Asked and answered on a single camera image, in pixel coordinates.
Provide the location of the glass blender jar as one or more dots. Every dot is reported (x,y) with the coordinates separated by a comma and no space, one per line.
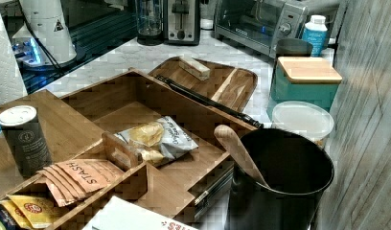
(149,22)

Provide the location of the wooden drawer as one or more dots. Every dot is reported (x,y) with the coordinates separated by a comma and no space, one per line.
(73,126)

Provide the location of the teal box with wooden lid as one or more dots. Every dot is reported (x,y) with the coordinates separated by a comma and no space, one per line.
(306,79)

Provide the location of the yellow tea packets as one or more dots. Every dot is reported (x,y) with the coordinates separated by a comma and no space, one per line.
(36,212)

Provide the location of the orange Stash tea packets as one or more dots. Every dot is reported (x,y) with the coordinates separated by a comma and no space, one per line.
(73,180)

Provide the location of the white paper towel roll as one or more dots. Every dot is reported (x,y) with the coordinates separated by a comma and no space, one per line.
(12,86)

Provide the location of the wooden spoon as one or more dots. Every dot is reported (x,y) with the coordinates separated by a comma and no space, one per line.
(234,146)

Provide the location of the small wooden divider block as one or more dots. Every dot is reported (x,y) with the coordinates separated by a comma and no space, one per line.
(119,152)

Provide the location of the blue white-capped bottle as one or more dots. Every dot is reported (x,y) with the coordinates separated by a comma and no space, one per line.
(315,33)

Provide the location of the silver toaster oven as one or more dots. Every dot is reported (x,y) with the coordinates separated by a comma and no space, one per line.
(260,24)

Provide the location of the clear plastic lidded container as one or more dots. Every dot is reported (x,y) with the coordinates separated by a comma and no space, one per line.
(305,119)

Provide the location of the silver black toaster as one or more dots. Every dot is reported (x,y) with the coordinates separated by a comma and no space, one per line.
(181,24)

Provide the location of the white paper box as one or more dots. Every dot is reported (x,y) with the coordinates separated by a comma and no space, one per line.
(118,214)

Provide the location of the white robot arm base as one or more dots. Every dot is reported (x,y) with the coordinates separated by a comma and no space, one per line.
(44,39)

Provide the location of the black utensil bucket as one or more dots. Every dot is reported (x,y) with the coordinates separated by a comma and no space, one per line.
(297,173)

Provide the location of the dark grey cylindrical canister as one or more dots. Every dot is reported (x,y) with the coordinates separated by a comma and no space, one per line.
(25,138)

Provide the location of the chip snack bag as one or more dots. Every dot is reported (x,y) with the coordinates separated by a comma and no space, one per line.
(159,142)

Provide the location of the wooden block on tray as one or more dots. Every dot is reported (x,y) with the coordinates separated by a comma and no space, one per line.
(195,68)

